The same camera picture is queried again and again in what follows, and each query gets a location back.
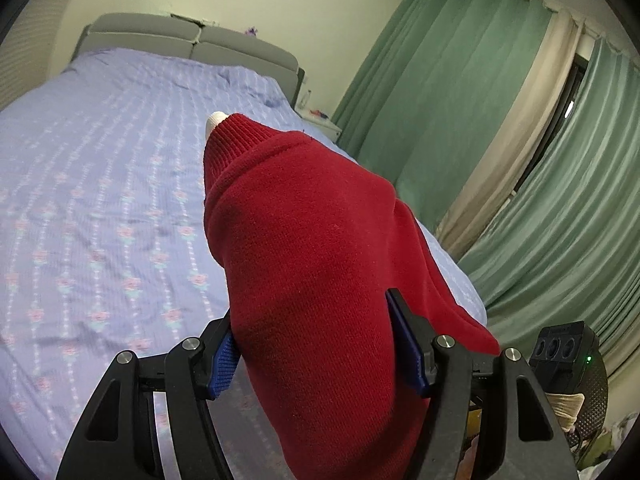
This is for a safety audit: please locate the red fleece garment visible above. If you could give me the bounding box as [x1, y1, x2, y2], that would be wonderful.
[204, 113, 499, 479]

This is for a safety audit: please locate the white nightstand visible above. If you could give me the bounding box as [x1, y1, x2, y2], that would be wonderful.
[295, 107, 342, 142]

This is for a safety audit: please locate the green curtain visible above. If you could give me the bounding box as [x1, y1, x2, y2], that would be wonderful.
[332, 0, 553, 231]

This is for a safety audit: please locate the grey padded headboard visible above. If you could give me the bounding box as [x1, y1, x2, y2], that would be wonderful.
[72, 13, 305, 105]

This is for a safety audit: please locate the beige curtain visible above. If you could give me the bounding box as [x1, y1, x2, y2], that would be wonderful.
[436, 9, 584, 259]

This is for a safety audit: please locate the green curtain right panel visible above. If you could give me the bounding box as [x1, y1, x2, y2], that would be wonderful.
[460, 39, 639, 374]

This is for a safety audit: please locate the purple floral bed cover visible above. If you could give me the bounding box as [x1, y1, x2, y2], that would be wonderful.
[0, 48, 490, 480]

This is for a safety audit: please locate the black device with green light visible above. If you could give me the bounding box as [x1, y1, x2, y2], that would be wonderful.
[529, 321, 608, 448]

